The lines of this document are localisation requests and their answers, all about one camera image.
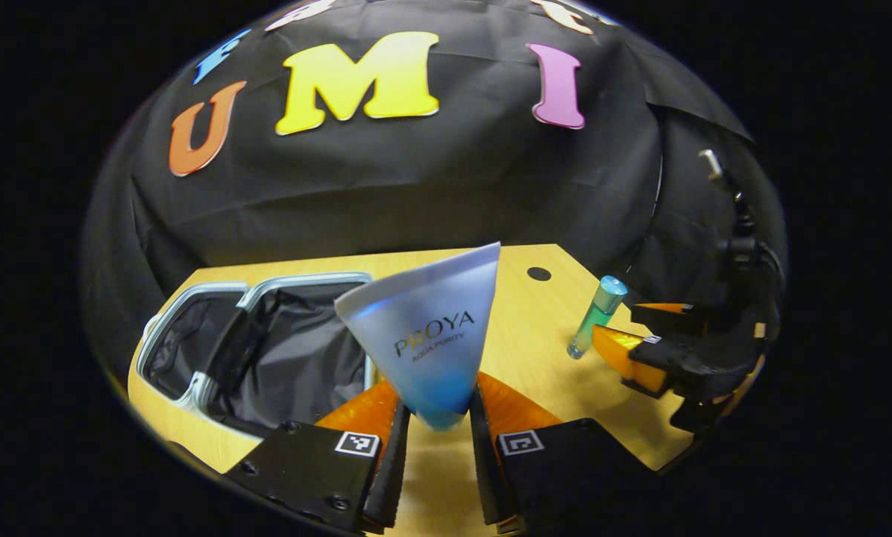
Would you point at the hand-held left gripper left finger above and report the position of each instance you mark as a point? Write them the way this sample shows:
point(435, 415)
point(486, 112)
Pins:
point(394, 462)

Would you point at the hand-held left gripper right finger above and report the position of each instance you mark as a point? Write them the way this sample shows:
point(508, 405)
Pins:
point(483, 470)

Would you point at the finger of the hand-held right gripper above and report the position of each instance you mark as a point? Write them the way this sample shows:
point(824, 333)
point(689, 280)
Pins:
point(677, 362)
point(666, 317)

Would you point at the green bottle with blue cap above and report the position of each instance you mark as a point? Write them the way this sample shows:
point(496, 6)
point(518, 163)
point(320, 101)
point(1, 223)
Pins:
point(595, 321)

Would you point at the frosted blue cosmetic tube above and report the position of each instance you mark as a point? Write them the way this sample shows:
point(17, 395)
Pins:
point(423, 335)

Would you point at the light blue suitcase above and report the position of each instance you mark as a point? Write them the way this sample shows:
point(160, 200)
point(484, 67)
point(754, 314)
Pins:
point(297, 350)

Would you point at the black round table grommet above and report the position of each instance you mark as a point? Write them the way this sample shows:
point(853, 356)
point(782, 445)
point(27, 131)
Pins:
point(539, 274)

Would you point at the black backdrop cloth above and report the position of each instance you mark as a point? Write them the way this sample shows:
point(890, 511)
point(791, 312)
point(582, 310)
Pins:
point(416, 186)

